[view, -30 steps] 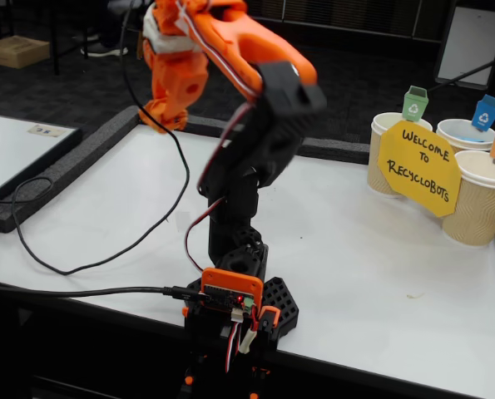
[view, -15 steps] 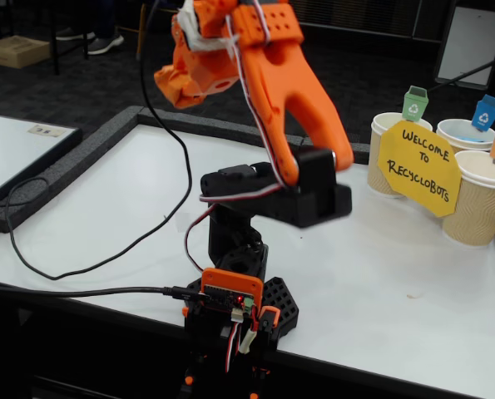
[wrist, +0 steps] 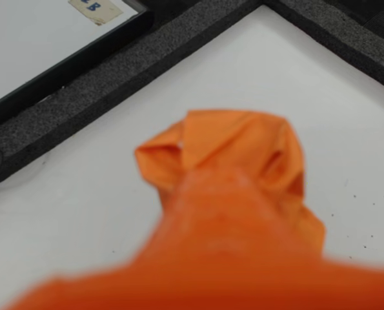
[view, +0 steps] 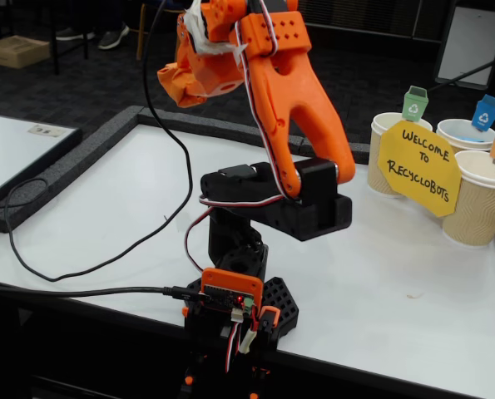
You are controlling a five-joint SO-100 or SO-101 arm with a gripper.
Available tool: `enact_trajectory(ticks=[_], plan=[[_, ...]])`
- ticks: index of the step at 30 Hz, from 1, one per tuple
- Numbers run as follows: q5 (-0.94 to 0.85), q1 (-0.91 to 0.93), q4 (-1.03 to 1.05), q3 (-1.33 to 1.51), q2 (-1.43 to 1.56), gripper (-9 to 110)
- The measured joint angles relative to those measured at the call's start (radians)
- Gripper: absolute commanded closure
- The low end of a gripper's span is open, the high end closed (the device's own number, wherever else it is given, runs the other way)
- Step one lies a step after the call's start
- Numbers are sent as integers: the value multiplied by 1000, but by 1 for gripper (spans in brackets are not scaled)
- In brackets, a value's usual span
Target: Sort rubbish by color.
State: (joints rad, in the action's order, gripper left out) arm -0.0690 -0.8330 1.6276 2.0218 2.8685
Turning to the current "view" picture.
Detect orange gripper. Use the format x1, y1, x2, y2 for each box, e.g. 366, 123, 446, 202
175, 0, 250, 100

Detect black robot base clamp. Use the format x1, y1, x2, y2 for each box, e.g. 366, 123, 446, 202
180, 274, 300, 399

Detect gold-framed chair blue seat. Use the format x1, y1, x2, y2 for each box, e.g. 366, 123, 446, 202
135, 0, 192, 63

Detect black foam border strip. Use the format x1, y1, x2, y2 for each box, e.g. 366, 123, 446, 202
299, 135, 372, 165
136, 106, 305, 153
0, 106, 145, 234

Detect person in dark trousers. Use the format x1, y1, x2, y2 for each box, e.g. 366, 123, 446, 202
55, 0, 131, 52

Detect black metal table legs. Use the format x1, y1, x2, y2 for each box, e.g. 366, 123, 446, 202
0, 0, 90, 76

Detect small handwritten paper sticker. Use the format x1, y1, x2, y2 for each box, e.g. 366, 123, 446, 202
27, 124, 67, 138

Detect brown cardboard box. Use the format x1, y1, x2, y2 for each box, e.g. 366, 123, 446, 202
0, 35, 52, 70

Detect paper cup with green label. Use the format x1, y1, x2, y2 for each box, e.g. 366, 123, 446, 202
366, 111, 433, 199

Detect green recycling bin label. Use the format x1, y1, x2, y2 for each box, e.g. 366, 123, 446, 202
401, 85, 431, 124

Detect orange-cased controller board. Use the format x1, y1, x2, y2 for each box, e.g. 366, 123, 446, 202
200, 268, 265, 313

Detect yellow handwritten welcome sign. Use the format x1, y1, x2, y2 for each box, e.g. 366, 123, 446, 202
376, 120, 463, 218

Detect black slanted stand bar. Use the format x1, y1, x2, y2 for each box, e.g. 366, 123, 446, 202
428, 57, 495, 93

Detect paper cup with blue label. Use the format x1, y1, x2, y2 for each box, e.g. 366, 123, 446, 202
436, 118, 495, 154

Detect blue recycling bin label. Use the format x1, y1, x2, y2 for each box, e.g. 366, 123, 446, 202
470, 93, 495, 133

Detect paper cup with orange label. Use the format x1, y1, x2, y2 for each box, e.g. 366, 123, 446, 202
441, 150, 495, 247

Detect red white black servo cable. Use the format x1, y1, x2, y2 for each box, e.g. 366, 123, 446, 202
184, 0, 302, 274

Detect white board with black frame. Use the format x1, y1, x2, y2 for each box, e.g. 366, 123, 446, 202
0, 111, 84, 204

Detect thin black camera cable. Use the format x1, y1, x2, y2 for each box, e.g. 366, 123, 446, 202
0, 0, 194, 283

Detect black controller USB cable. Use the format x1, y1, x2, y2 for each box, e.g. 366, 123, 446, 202
0, 277, 202, 301

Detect standing white panel black frame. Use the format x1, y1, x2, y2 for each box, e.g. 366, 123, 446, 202
433, 0, 495, 91

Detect servo cable loop with connector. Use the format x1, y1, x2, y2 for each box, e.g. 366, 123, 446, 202
224, 309, 260, 373

